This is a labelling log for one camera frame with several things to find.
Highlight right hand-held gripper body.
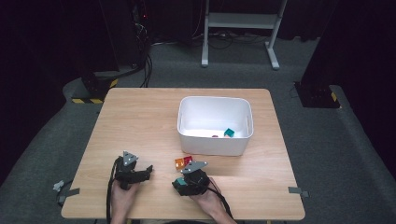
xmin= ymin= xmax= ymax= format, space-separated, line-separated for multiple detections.
xmin=179 ymin=161 xmax=212 ymax=197

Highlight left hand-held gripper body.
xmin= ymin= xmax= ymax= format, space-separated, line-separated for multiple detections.
xmin=113 ymin=150 xmax=148 ymax=190

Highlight white plastic bin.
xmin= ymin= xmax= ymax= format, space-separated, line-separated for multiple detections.
xmin=177 ymin=95 xmax=255 ymax=157

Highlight person's right hand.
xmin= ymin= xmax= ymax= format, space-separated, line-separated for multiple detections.
xmin=190 ymin=186 xmax=226 ymax=219

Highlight person's left hand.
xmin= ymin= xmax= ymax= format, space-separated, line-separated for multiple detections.
xmin=109 ymin=179 xmax=142 ymax=217

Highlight grey tape piece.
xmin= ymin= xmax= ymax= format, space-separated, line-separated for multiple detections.
xmin=57 ymin=187 xmax=81 ymax=203
xmin=288 ymin=186 xmax=310 ymax=199

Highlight black stand base striped tape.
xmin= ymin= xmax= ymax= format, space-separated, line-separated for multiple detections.
xmin=71 ymin=71 xmax=120 ymax=105

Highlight dark equipment rack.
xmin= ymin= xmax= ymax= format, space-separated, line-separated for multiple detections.
xmin=99 ymin=0 xmax=153 ymax=68

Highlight black curtain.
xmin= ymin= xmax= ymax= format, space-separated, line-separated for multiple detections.
xmin=0 ymin=0 xmax=120 ymax=185
xmin=300 ymin=0 xmax=396 ymax=175

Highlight white metal stand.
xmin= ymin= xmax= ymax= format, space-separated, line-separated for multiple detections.
xmin=201 ymin=0 xmax=288 ymax=71

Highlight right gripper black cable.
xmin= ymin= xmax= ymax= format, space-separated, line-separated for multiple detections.
xmin=206 ymin=176 xmax=235 ymax=219

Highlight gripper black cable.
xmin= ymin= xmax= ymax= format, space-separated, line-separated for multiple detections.
xmin=206 ymin=176 xmax=235 ymax=219
xmin=106 ymin=169 xmax=116 ymax=224

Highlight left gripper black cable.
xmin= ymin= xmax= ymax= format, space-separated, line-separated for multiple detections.
xmin=106 ymin=169 xmax=116 ymax=224

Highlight black floor cable bundle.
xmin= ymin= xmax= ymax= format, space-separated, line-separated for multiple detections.
xmin=138 ymin=52 xmax=154 ymax=89

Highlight black cables under stand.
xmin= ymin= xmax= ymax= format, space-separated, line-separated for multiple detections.
xmin=152 ymin=29 xmax=272 ymax=50

